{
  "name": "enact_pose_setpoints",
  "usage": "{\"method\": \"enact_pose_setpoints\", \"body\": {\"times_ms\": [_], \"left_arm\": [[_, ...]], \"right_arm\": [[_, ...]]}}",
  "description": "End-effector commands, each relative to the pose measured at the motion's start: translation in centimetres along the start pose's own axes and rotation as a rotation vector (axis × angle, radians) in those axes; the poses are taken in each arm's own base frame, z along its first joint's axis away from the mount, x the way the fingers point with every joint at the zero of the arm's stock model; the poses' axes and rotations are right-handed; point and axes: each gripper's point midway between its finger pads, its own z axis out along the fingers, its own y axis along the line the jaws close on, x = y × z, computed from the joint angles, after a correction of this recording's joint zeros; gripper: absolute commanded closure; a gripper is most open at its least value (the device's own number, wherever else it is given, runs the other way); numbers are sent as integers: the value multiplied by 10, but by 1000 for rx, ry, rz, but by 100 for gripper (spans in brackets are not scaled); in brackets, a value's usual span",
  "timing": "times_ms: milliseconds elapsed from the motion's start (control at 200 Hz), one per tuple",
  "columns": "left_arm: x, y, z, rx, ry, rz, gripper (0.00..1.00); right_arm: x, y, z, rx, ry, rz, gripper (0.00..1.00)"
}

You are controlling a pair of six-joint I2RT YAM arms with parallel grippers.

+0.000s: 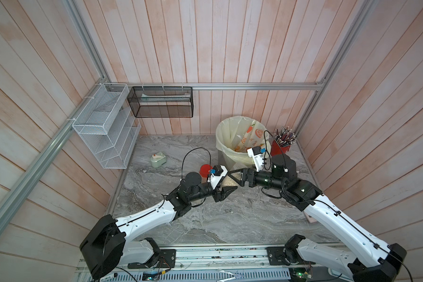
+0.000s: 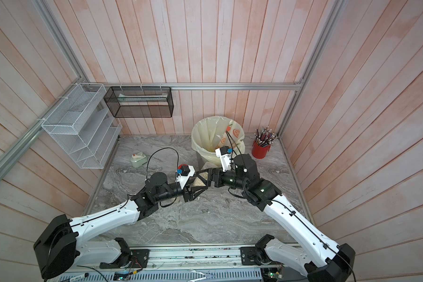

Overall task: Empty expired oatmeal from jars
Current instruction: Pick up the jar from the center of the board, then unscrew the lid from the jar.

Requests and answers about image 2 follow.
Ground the cream trash bag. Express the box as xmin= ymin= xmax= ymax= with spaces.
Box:
xmin=191 ymin=116 xmax=246 ymax=166

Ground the white wire mesh shelf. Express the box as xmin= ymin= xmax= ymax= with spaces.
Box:
xmin=42 ymin=83 xmax=122 ymax=169

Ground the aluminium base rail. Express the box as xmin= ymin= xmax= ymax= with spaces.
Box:
xmin=47 ymin=246 xmax=341 ymax=274

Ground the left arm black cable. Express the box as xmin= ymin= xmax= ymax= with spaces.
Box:
xmin=146 ymin=147 xmax=180 ymax=180

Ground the green small box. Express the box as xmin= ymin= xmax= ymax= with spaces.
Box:
xmin=130 ymin=152 xmax=148 ymax=168

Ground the colored pencils bunch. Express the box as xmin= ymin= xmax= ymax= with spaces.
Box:
xmin=255 ymin=127 xmax=277 ymax=148

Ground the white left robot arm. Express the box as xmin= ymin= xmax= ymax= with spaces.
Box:
xmin=34 ymin=165 xmax=211 ymax=280

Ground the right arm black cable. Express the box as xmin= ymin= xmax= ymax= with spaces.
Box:
xmin=225 ymin=130 xmax=244 ymax=157

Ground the wide oatmeal jar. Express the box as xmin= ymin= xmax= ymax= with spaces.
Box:
xmin=192 ymin=169 xmax=209 ymax=188

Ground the red lidded oatmeal jar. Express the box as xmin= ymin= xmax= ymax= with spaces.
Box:
xmin=177 ymin=164 xmax=190 ymax=173

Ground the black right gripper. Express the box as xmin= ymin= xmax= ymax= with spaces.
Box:
xmin=198 ymin=167 xmax=250 ymax=194

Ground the red pencil cup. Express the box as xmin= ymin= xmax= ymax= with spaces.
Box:
xmin=251 ymin=142 xmax=271 ymax=159

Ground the grey trash bin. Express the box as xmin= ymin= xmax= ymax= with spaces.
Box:
xmin=196 ymin=152 xmax=218 ymax=170

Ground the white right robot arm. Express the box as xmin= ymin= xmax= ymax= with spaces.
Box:
xmin=195 ymin=154 xmax=356 ymax=282

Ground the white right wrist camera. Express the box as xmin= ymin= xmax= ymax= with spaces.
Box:
xmin=215 ymin=146 xmax=233 ymax=172

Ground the black wire mesh basket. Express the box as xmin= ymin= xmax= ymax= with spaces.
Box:
xmin=104 ymin=86 xmax=174 ymax=118

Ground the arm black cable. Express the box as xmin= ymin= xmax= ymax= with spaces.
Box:
xmin=146 ymin=147 xmax=180 ymax=180
xmin=225 ymin=130 xmax=244 ymax=157

